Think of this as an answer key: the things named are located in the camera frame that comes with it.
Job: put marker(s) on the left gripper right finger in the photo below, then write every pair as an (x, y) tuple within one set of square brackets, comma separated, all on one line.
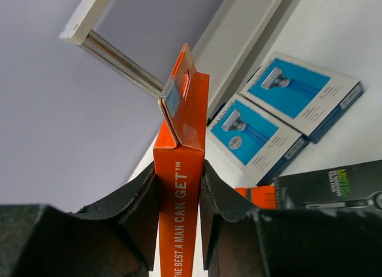
[(241, 239)]

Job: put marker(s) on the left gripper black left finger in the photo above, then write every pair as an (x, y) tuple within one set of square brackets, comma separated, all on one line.
[(114, 236)]

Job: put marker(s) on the orange razor box front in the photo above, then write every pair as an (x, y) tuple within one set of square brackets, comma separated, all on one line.
[(263, 196)]

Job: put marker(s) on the orange razor box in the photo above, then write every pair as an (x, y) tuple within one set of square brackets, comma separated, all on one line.
[(263, 196), (179, 154)]

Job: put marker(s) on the white two-tier shelf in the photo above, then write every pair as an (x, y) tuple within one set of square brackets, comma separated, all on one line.
[(236, 30)]

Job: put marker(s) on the blue razor box middle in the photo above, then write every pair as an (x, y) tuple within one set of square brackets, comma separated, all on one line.
[(260, 145)]

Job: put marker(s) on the blue razor box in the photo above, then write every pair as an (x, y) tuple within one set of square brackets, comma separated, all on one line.
[(307, 97), (260, 145)]

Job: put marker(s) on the black green razor box centre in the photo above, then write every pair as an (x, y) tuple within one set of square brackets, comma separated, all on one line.
[(355, 186)]

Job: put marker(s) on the blue razor box right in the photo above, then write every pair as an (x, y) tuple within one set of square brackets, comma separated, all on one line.
[(307, 97)]

